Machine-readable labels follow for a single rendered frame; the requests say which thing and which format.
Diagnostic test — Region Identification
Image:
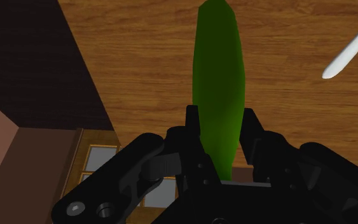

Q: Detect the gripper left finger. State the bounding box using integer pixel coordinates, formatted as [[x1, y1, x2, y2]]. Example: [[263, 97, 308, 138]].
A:
[[51, 104, 222, 224]]

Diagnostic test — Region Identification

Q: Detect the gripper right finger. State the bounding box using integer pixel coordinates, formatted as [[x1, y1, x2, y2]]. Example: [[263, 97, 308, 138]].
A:
[[239, 107, 358, 224]]

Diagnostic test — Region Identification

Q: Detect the green cucumber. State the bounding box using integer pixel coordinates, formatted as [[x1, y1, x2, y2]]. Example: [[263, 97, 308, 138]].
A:
[[191, 0, 246, 181]]

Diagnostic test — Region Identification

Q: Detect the white handle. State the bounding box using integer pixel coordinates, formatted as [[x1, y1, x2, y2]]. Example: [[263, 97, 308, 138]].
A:
[[321, 15, 358, 80]]

